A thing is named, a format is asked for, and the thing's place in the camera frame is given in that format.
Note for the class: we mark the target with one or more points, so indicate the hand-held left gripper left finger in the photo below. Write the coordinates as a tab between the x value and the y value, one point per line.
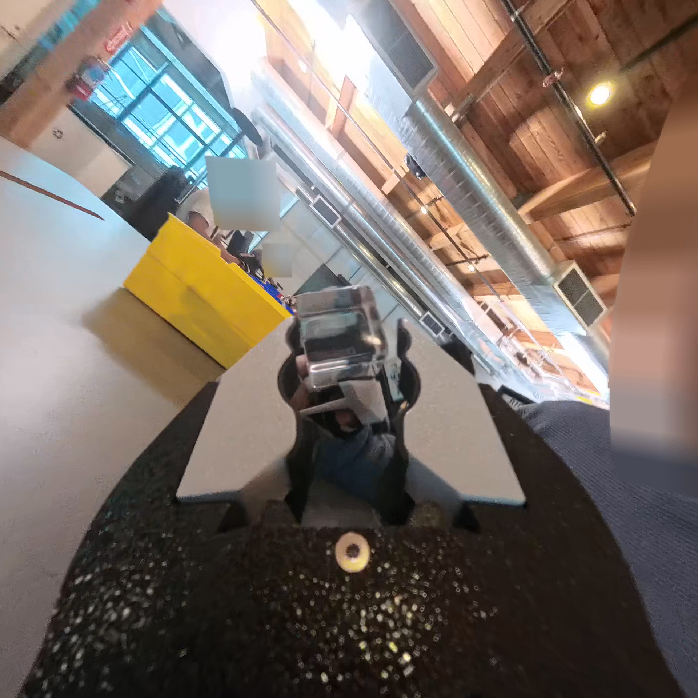
240	414

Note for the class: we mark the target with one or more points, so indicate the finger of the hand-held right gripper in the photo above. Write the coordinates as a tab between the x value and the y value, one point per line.
365	401

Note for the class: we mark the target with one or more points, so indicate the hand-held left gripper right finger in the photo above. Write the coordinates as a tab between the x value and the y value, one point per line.
463	431

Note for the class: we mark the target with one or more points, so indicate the clear acrylic cube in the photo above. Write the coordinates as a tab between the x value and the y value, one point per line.
338	327

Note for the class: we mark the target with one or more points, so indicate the yellow plastic bin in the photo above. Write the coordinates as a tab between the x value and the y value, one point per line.
191	289

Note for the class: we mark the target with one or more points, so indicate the person's right forearm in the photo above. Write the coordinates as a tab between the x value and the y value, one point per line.
354	458

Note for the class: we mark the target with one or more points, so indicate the person's right hand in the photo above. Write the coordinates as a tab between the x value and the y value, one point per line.
297	390

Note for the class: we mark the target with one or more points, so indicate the person's dark blue sweater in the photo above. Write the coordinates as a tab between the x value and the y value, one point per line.
643	518

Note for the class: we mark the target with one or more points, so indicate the black coat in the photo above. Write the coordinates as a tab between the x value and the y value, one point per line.
147	202

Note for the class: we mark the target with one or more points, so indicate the white cabinet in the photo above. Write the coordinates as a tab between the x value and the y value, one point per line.
82	152

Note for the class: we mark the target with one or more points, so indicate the large window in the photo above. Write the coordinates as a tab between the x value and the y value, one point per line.
163	109

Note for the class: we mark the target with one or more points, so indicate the black ceiling pipe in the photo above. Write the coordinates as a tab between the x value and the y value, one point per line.
572	103

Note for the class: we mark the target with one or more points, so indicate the round ceiling light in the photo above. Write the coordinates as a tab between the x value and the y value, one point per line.
600	94

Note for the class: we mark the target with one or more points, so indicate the red fire extinguisher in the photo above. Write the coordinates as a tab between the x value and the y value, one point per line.
84	82

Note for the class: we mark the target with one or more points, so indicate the red sign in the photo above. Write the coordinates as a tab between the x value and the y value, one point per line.
117	39

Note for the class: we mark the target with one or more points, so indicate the duct vent grille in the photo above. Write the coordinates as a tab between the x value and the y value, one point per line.
581	294

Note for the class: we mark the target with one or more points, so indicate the silver spiral air duct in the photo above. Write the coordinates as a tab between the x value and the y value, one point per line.
491	202

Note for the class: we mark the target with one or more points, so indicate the black ceiling camera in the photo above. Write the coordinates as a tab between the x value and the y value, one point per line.
415	165

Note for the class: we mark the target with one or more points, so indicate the wooden post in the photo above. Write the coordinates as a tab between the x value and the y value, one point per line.
27	122

